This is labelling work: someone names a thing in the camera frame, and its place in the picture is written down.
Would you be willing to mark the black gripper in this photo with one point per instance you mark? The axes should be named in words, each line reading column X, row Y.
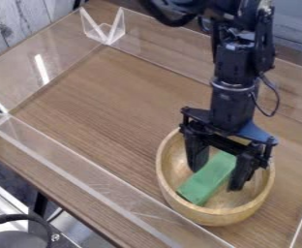
column 225, row 127

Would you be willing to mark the brown wooden bowl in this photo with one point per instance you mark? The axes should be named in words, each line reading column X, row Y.
column 226, row 207

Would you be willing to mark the clear acrylic tray wall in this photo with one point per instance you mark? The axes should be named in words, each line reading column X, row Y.
column 85, row 111

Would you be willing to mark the clear acrylic corner bracket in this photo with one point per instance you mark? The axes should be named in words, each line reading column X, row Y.
column 102, row 32

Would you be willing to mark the black metal table leg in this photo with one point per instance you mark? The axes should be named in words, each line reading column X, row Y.
column 39, row 204

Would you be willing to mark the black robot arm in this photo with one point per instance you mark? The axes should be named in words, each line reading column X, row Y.
column 239, row 25

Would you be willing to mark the green rectangular block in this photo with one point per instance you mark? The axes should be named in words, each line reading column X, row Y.
column 201, row 185

